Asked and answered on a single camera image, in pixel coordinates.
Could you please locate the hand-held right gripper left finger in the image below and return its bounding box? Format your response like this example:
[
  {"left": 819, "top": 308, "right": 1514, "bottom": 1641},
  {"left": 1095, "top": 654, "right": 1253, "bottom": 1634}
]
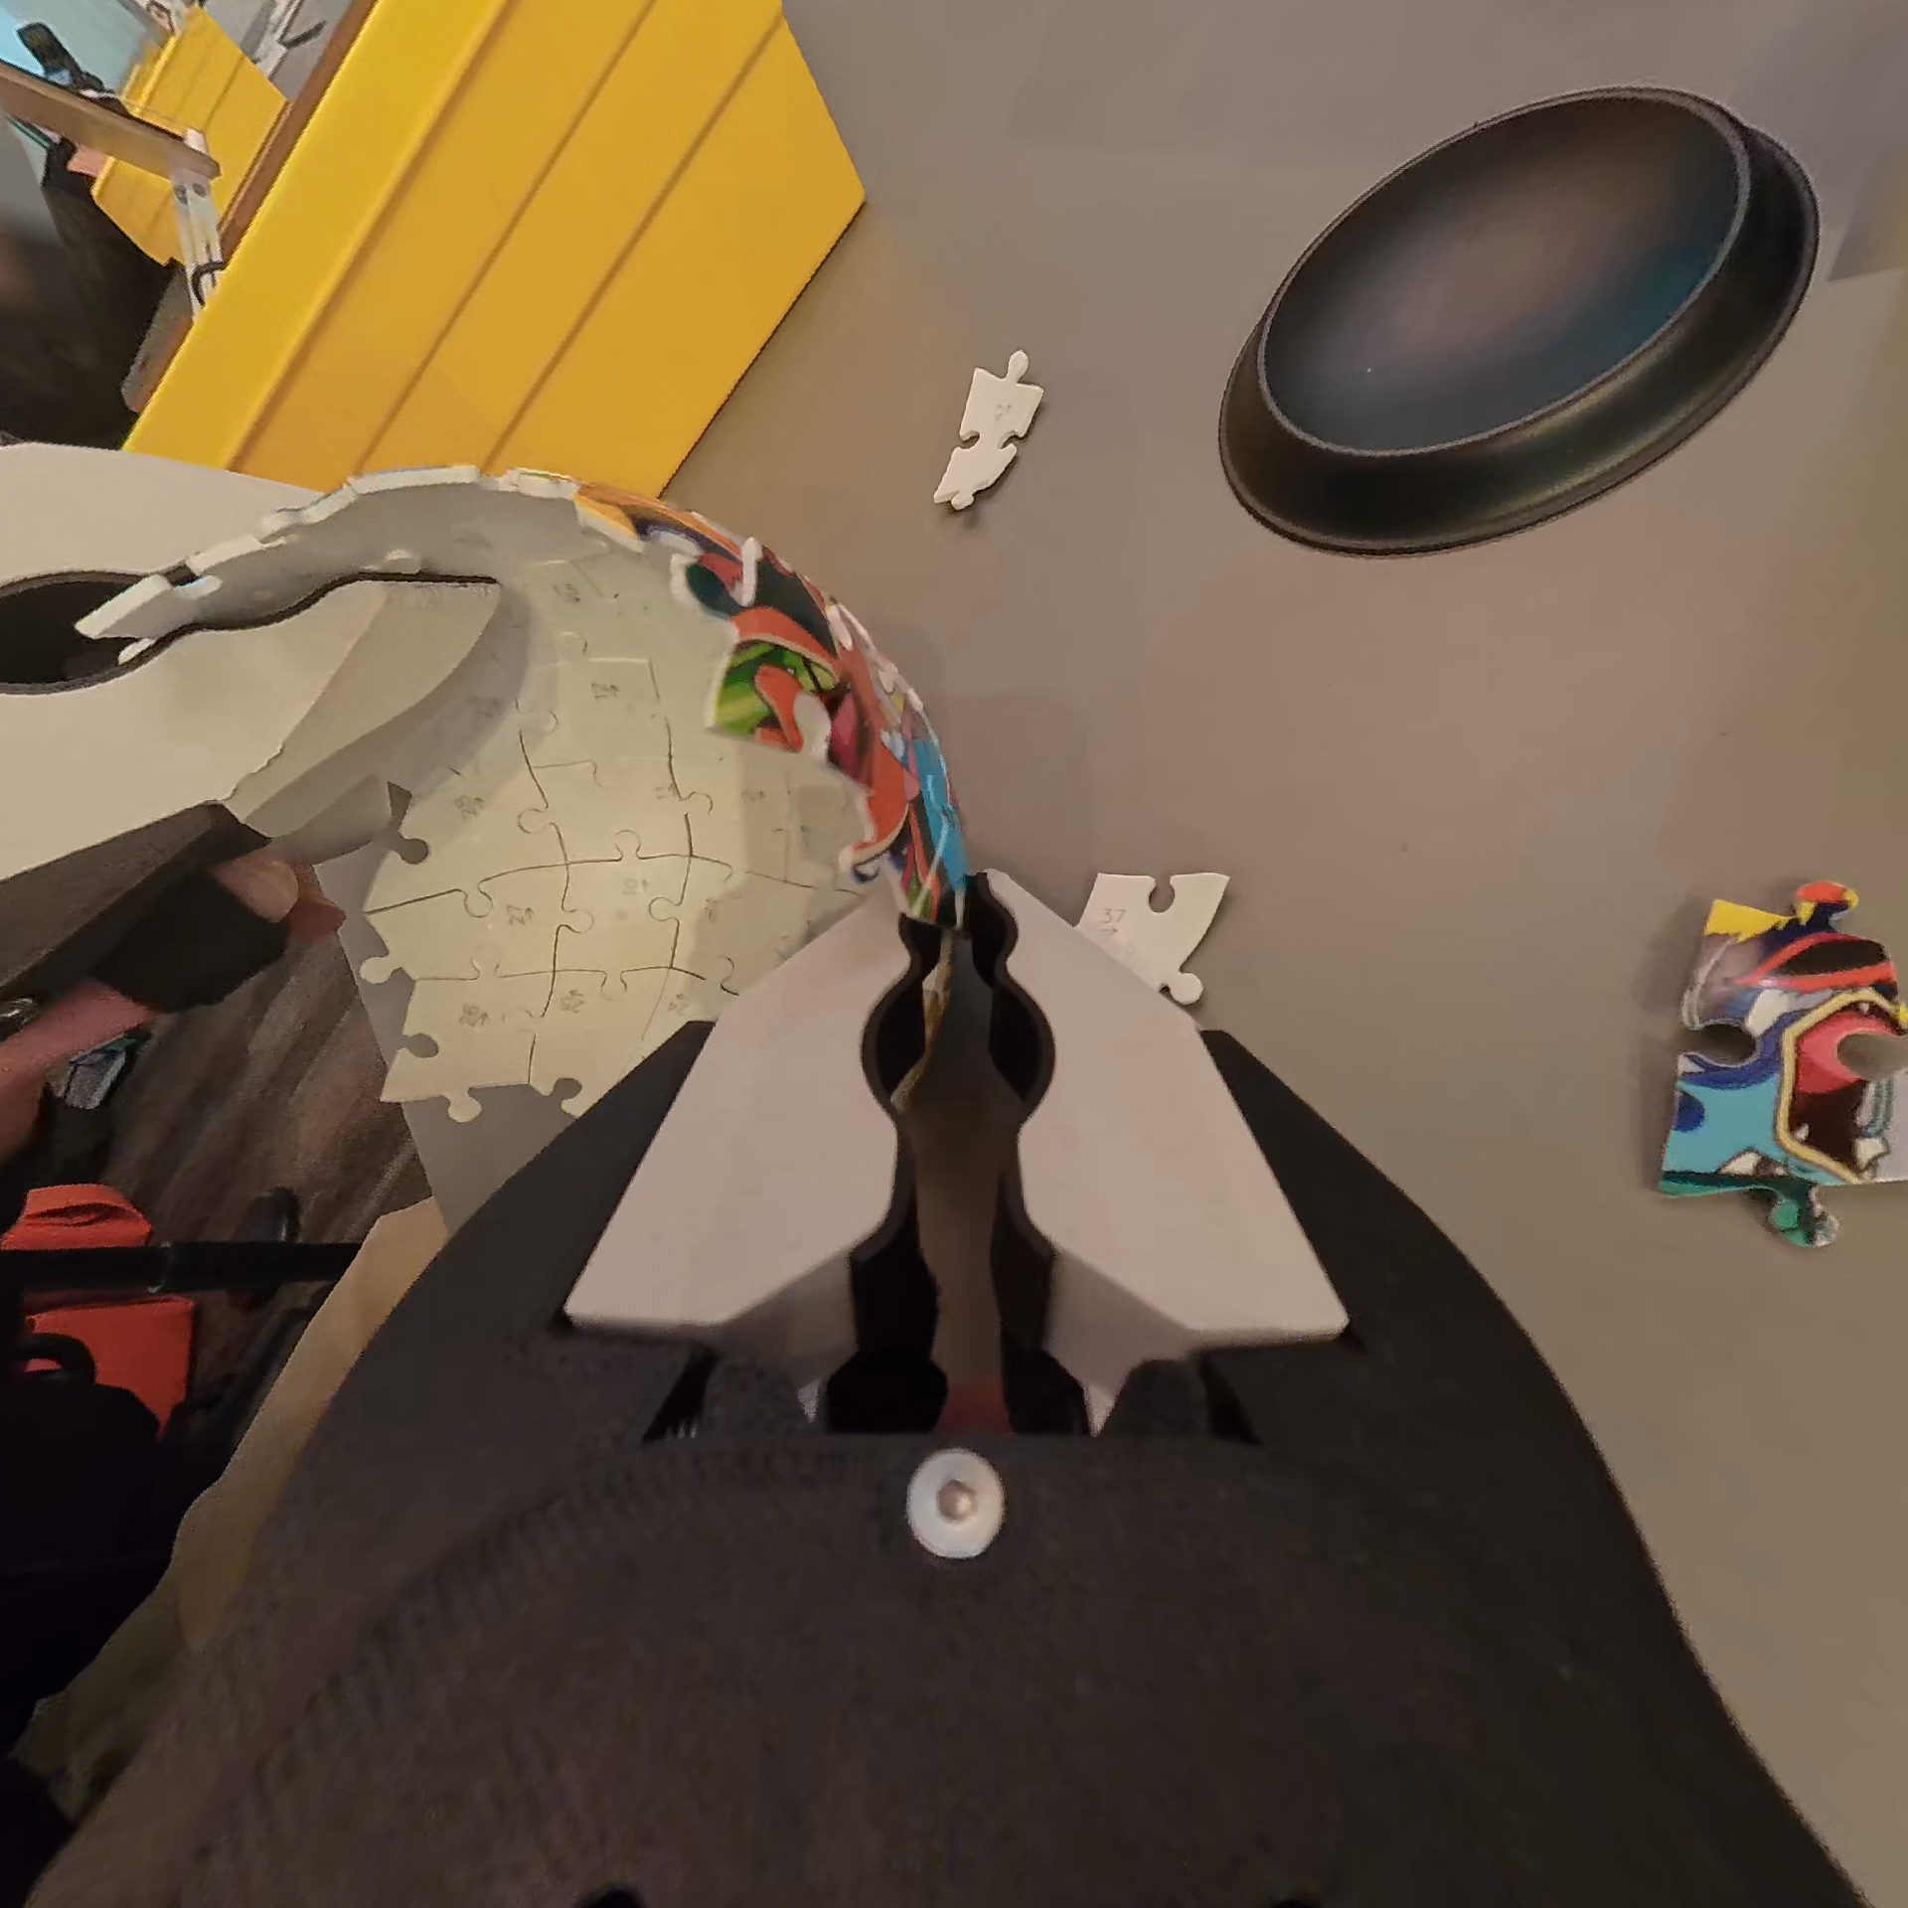
[{"left": 563, "top": 901, "right": 945, "bottom": 1417}]

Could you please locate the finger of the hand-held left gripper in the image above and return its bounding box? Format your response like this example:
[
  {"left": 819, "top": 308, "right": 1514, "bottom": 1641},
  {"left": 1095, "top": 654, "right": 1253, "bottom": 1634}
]
[
  {"left": 0, "top": 581, "right": 504, "bottom": 883},
  {"left": 0, "top": 443, "right": 361, "bottom": 658}
]

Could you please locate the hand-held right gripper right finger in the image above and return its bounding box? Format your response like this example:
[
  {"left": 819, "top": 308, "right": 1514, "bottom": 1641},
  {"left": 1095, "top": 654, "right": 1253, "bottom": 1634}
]
[{"left": 969, "top": 871, "right": 1351, "bottom": 1428}]

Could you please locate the partly built puzzle ball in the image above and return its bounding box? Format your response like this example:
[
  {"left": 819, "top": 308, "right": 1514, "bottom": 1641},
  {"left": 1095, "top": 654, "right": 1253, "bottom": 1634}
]
[{"left": 75, "top": 464, "right": 978, "bottom": 1123}]

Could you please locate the black round ball stand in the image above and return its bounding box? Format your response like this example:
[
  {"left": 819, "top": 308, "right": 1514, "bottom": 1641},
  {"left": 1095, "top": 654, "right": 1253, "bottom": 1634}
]
[{"left": 1220, "top": 86, "right": 1823, "bottom": 560}]

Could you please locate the person's left hand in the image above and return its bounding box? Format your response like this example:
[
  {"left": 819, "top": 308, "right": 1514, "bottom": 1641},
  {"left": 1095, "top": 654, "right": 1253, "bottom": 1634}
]
[{"left": 0, "top": 853, "right": 348, "bottom": 1149}]

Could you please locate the yellow plastic bin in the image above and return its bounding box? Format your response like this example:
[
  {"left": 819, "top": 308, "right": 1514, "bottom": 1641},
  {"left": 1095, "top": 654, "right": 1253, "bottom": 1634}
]
[
  {"left": 123, "top": 0, "right": 870, "bottom": 500},
  {"left": 89, "top": 6, "right": 293, "bottom": 269}
]

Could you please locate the red fabric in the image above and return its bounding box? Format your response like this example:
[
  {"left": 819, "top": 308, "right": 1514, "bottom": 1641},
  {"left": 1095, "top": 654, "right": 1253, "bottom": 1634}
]
[{"left": 0, "top": 1183, "right": 196, "bottom": 1417}]

